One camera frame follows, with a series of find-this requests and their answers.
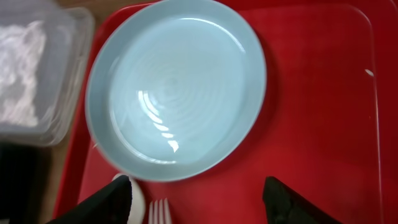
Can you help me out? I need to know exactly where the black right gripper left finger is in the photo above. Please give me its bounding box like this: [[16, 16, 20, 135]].
[[48, 175, 132, 224]]

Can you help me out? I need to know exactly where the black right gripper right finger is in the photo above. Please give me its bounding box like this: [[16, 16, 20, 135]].
[[262, 176, 341, 224]]

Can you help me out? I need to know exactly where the white plastic spoon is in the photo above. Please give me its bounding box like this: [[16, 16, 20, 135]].
[[127, 176, 146, 224]]

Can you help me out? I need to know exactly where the white plastic fork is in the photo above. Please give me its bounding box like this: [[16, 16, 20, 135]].
[[148, 198, 172, 224]]

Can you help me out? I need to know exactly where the light blue plate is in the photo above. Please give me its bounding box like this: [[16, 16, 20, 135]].
[[85, 1, 267, 182]]

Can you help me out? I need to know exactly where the white napkin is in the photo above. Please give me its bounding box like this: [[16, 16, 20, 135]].
[[1, 21, 47, 128]]

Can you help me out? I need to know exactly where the black waste tray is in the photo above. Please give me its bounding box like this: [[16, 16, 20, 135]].
[[1, 142, 50, 224]]

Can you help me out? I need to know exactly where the clear plastic waste bin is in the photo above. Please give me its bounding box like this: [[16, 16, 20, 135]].
[[1, 1, 95, 146]]

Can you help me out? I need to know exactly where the red plastic tray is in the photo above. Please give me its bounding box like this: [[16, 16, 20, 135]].
[[52, 0, 398, 224]]

